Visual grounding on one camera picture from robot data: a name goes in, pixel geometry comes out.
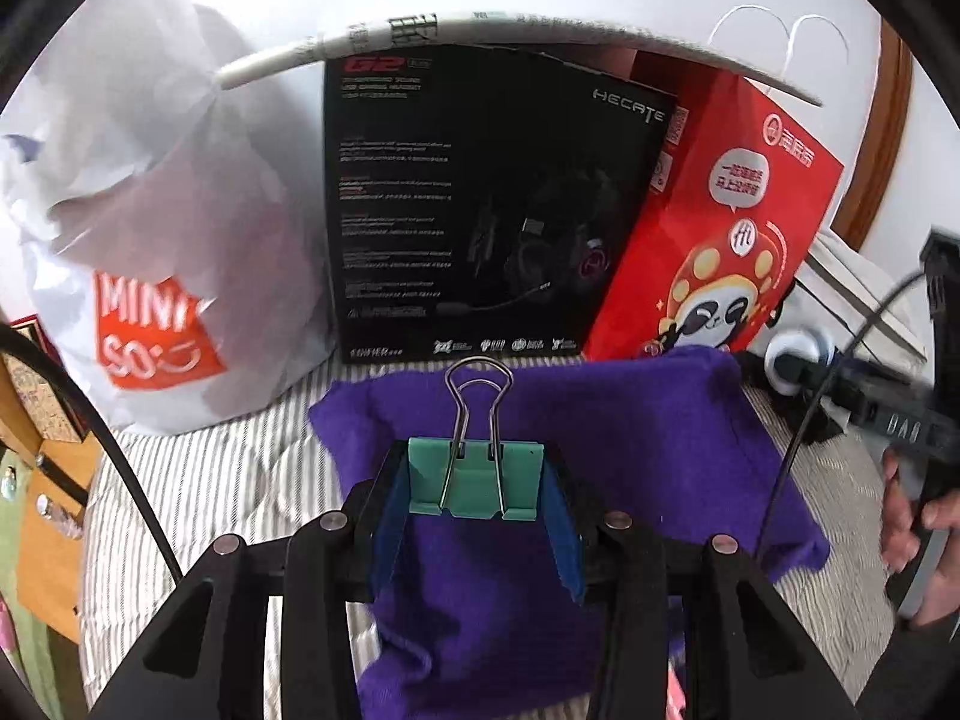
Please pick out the white Miniso plastic bag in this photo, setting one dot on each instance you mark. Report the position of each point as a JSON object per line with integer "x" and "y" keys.
{"x": 171, "y": 230}

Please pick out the wooden door frame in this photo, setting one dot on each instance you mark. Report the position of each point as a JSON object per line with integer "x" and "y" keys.
{"x": 881, "y": 141}

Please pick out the purple cloth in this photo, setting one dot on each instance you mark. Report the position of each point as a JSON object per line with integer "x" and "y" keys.
{"x": 475, "y": 622}

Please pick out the brown cardboard box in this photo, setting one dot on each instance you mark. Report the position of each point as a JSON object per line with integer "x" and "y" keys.
{"x": 55, "y": 456}

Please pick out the green binder clip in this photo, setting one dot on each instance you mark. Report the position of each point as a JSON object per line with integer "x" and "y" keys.
{"x": 475, "y": 479}

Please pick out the white paper sheet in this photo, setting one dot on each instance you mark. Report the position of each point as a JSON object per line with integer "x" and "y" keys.
{"x": 485, "y": 28}

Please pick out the person's right hand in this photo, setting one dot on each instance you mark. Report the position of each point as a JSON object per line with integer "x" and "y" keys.
{"x": 899, "y": 545}

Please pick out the white folded papers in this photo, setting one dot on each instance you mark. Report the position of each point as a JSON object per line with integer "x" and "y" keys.
{"x": 853, "y": 287}

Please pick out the striped bed sheet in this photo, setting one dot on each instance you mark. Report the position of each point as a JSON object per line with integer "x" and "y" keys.
{"x": 264, "y": 475}

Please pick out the black headset box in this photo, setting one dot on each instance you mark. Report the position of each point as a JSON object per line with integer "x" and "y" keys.
{"x": 479, "y": 198}

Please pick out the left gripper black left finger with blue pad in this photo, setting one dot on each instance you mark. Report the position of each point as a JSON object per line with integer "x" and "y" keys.
{"x": 377, "y": 511}

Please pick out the white round device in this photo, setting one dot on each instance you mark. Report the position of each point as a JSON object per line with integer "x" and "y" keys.
{"x": 797, "y": 359}

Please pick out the red panda paper bag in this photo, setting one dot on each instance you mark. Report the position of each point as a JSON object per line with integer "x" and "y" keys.
{"x": 735, "y": 201}

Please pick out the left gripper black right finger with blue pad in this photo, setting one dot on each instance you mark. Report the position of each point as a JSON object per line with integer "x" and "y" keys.
{"x": 588, "y": 556}

